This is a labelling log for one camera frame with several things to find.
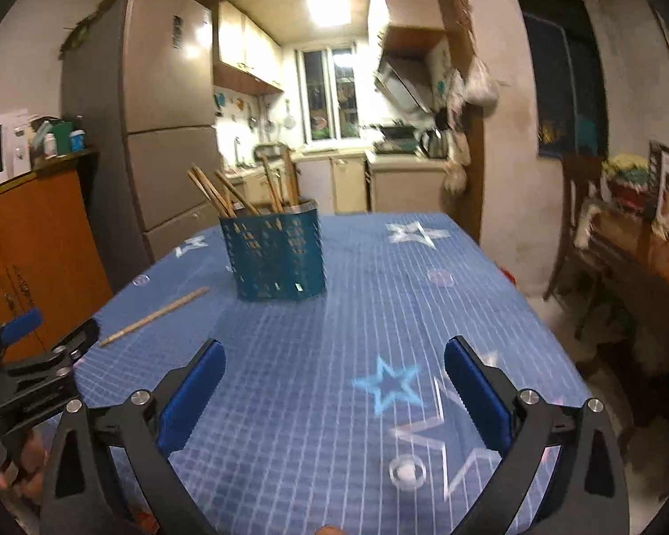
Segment silver refrigerator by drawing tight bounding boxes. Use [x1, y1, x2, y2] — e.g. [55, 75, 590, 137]
[61, 0, 224, 280]

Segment green cloth bundle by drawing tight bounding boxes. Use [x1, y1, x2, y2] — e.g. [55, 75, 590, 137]
[58, 0, 151, 59]

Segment brown bamboo chopstick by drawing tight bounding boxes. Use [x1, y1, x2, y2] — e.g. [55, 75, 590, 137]
[199, 175, 240, 218]
[192, 164, 236, 218]
[186, 172, 229, 219]
[261, 153, 285, 214]
[215, 170, 260, 216]
[99, 287, 211, 348]
[281, 146, 301, 208]
[268, 170, 292, 211]

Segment metal kettle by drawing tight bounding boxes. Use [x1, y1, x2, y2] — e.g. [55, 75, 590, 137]
[421, 128, 447, 160]

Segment green box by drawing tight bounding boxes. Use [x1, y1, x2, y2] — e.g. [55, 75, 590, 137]
[50, 119, 73, 154]

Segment dark wall window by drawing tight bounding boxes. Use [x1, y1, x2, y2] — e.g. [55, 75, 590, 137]
[521, 0, 608, 160]

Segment orange wooden cabinet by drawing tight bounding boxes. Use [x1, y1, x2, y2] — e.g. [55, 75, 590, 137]
[0, 150, 115, 363]

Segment metal range hood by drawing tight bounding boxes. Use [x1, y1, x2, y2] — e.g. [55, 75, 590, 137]
[373, 58, 433, 115]

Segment white plastic bag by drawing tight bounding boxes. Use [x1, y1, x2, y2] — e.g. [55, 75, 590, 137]
[465, 58, 500, 107]

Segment stack of folded cloths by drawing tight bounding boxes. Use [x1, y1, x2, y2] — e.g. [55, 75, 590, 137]
[602, 153, 650, 207]

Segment blue grid star tablecloth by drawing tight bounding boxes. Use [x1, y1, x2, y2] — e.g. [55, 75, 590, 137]
[72, 212, 592, 535]

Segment blue perforated utensil holder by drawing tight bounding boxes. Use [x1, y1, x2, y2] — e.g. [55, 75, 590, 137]
[219, 199, 329, 303]

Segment cream wall cabinets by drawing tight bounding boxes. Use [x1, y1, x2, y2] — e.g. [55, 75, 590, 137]
[213, 0, 285, 95]

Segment dark wooden side table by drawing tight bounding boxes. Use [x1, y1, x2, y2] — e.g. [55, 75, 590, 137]
[580, 201, 669, 430]

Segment kitchen window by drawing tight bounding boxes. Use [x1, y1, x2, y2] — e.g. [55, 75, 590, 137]
[295, 45, 363, 143]

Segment brown wooden door frame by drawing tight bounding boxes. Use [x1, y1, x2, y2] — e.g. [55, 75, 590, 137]
[181, 0, 486, 246]

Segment brown wall cabinet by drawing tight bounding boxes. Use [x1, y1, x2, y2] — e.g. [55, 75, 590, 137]
[368, 0, 452, 59]

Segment person's left hand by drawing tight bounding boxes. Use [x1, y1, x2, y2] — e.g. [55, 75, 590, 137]
[0, 425, 55, 514]

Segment cream hanging bag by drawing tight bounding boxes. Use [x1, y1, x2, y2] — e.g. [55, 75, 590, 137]
[443, 145, 469, 196]

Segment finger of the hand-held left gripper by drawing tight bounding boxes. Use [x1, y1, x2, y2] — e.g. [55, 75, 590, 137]
[0, 317, 101, 403]
[0, 309, 44, 370]

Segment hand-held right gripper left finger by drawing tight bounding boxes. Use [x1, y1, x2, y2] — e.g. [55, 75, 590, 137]
[39, 337, 227, 535]

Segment dark wooden chair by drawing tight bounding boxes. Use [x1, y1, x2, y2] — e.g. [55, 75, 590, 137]
[543, 153, 608, 341]

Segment ceiling light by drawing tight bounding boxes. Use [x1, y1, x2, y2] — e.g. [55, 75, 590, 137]
[306, 0, 352, 29]

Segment kitchen counter with cabinets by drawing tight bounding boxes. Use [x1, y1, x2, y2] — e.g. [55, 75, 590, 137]
[223, 148, 452, 215]

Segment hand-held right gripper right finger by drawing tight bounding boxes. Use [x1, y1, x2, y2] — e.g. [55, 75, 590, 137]
[443, 336, 632, 535]

